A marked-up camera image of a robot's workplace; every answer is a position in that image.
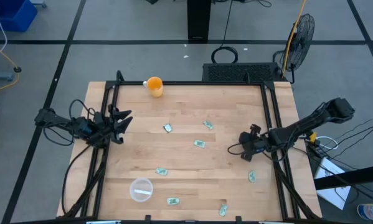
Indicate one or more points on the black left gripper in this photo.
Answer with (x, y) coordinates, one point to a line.
(106, 132)

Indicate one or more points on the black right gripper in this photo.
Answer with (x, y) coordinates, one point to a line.
(257, 143)

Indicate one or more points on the green white sweetener packet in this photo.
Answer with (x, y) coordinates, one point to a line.
(162, 171)
(173, 201)
(223, 210)
(200, 143)
(208, 124)
(252, 176)

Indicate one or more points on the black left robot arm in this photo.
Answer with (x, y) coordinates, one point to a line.
(80, 126)

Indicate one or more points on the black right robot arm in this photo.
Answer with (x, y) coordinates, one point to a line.
(298, 127)

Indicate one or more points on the yellow mug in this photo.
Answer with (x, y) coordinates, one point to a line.
(156, 90)

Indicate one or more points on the black perforated computer case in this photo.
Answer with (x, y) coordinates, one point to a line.
(236, 72)

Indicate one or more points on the clear plastic bowl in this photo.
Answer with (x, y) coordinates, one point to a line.
(134, 194)

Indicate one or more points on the white cardboard box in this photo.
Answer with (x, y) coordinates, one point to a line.
(335, 193)

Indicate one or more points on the black floor fan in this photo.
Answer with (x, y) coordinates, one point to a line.
(301, 43)

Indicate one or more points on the black metal beam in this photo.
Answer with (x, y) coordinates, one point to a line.
(354, 177)

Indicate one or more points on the black floor disc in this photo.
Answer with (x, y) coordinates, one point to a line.
(17, 69)

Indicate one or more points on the black pillar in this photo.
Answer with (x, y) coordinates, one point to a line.
(198, 21)

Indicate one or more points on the blue white shoe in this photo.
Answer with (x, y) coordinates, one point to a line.
(368, 212)

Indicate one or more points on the grey cart leg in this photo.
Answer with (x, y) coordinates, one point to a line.
(38, 3)

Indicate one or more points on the blue plastic bin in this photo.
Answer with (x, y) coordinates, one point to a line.
(8, 15)

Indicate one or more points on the black metal table frame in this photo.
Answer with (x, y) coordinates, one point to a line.
(189, 83)

